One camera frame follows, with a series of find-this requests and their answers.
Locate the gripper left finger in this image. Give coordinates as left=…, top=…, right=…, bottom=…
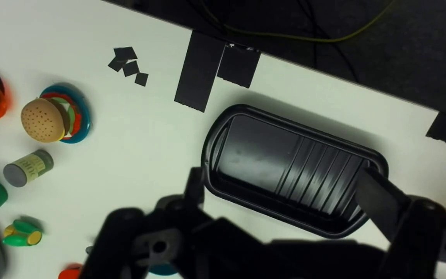
left=79, top=167, right=218, bottom=279

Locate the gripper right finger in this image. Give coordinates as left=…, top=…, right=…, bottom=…
left=355, top=167, right=446, bottom=279

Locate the teal round toy piece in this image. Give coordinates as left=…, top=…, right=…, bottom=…
left=147, top=263, right=180, bottom=277

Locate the orange toy piece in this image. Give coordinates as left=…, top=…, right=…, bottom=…
left=57, top=263, right=85, bottom=279

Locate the green and yellow toy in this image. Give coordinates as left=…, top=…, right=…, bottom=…
left=2, top=219, right=44, bottom=248

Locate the toy tin can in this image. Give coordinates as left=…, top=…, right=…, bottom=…
left=3, top=150, right=55, bottom=188

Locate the teal toy plate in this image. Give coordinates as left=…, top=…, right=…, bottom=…
left=39, top=83, right=92, bottom=144

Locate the toy burger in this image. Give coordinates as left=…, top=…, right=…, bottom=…
left=21, top=97, right=71, bottom=143

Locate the black plastic tray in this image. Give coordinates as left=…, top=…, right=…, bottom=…
left=201, top=103, right=389, bottom=239

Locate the long black tape strip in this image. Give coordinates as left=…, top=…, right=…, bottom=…
left=174, top=30, right=227, bottom=113

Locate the short black tape strip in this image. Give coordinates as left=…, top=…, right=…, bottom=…
left=216, top=44, right=262, bottom=89

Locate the black cable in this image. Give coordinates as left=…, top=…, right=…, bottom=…
left=296, top=0, right=361, bottom=84

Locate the yellow green cable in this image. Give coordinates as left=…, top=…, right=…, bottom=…
left=197, top=0, right=398, bottom=43

